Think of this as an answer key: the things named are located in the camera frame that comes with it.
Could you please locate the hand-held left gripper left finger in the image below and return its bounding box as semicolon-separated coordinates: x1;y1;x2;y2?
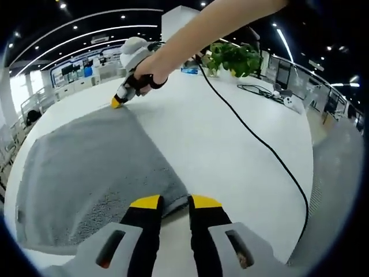
43;194;164;277

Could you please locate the person's right hand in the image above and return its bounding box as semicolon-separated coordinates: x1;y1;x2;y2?
133;54;170;96

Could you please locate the potted green plant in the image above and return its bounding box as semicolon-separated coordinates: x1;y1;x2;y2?
201;42;265;79

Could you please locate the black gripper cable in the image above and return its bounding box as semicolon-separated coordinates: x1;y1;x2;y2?
195;53;311;265

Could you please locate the grey towel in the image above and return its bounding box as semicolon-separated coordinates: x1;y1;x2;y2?
16;108;190;249

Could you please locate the glass partition railing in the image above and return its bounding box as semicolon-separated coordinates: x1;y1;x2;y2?
265;54;364;132

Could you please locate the white mesh chair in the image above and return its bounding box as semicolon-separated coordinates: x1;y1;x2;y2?
19;94;47;126

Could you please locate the black backpack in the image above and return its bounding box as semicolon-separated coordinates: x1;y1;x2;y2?
25;109;40;125

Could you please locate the black cable coil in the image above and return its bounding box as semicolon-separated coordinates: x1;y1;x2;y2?
236;83;278;100

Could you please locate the white handheld controller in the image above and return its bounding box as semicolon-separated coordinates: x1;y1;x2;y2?
283;97;306;114

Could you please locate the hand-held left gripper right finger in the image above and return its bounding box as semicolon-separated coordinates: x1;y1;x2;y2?
187;194;286;277

